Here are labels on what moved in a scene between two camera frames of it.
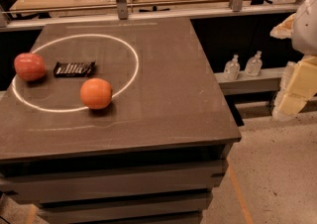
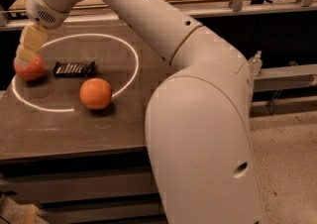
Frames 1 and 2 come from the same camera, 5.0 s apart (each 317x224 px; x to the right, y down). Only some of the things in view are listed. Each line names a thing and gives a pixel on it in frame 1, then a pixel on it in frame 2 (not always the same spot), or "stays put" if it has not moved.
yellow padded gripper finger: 297,87 to 33,41
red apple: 30,66 stays put
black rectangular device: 73,69 stays put
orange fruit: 95,93 stays put
